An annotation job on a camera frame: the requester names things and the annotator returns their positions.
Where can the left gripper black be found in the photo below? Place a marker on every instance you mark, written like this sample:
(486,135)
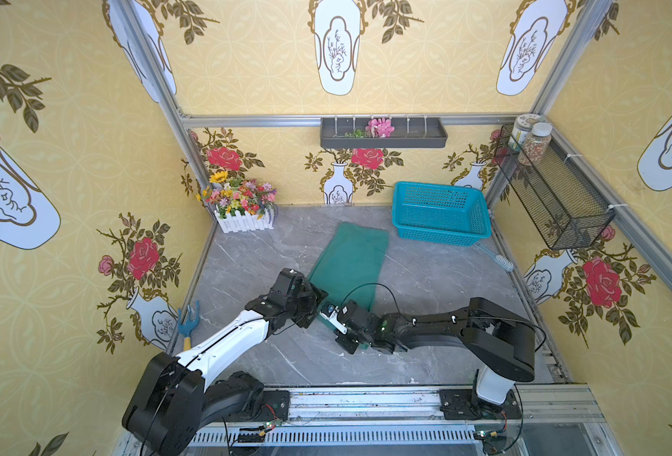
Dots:
(308,305)

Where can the green long pants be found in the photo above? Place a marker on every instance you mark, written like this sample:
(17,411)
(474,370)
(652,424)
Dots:
(351,264)

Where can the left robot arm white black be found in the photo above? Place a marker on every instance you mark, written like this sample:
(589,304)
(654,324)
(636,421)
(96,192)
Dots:
(179,395)

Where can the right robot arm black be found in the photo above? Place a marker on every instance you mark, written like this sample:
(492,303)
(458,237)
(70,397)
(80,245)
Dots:
(504,342)

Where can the flower box white fence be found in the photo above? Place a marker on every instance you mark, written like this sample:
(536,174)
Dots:
(239,204)

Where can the teal plastic basket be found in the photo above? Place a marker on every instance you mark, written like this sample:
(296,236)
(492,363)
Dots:
(437,213)

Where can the pink artificial flower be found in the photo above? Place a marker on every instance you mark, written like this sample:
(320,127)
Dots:
(380,128)

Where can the jar with colourful beads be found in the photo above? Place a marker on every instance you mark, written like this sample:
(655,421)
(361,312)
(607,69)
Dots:
(536,143)

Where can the jar with yellow label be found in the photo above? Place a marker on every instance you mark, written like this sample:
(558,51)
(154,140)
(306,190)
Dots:
(522,128)

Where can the toy rake yellow handle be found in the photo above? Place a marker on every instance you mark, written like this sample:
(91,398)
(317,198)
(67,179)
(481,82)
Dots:
(188,320)

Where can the small brush clear handle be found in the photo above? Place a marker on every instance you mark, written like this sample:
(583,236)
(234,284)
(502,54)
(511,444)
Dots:
(503,262)

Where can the dark grey wall shelf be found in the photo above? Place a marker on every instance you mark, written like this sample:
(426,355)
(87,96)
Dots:
(411,131)

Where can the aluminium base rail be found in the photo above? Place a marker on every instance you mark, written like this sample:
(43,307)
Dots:
(556,419)

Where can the black wire mesh basket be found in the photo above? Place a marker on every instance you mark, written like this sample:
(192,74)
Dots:
(567,209)

